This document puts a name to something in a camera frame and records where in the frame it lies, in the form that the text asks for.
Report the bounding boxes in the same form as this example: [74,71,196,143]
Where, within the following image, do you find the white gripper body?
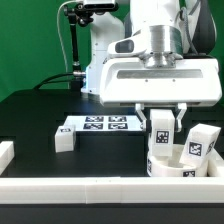
[100,58,222,107]

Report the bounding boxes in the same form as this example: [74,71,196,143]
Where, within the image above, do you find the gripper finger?
[175,103,187,132]
[135,103,148,130]

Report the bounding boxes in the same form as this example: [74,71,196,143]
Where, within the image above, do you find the white round stool seat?
[147,144,208,177]

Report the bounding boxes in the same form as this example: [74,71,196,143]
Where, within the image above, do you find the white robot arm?
[83,0,222,129]

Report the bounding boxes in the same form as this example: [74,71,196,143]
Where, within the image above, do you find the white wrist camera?
[107,34,148,59]

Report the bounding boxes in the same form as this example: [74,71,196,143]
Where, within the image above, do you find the white marker base plate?
[64,115,143,132]

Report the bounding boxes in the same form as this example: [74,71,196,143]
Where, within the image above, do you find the white right fence rail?
[208,154,224,178]

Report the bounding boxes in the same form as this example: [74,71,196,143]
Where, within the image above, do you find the white fence rail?
[0,177,224,204]
[0,141,14,175]
[208,154,224,178]

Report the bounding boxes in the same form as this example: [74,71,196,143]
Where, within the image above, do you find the black cables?
[33,71,87,90]

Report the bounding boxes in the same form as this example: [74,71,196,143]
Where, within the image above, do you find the white cable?
[56,0,84,73]

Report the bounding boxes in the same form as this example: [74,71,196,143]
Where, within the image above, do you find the white front fence rail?
[0,177,224,204]

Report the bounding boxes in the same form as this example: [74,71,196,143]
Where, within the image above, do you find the white left fence rail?
[0,141,14,175]

